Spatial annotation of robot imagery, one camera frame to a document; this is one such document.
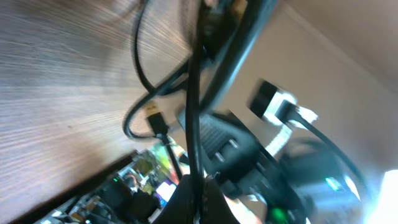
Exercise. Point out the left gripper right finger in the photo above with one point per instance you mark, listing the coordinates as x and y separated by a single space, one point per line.
215 208

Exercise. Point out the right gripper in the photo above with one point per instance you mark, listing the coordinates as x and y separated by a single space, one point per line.
229 149

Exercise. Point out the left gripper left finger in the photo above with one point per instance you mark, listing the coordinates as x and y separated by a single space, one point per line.
180 208

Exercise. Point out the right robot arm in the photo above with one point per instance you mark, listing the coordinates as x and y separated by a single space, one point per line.
299 174

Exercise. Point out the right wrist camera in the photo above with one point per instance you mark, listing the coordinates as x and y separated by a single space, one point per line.
272 104

